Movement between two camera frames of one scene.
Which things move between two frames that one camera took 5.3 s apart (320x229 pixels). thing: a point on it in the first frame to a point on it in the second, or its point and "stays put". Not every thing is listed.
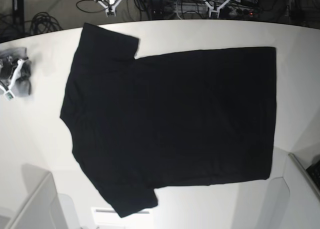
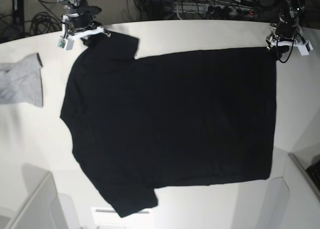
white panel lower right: (293, 201) stays put
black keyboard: (314, 171) stays put
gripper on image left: (109, 3) to (75, 25)
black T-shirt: (169, 118) stays put
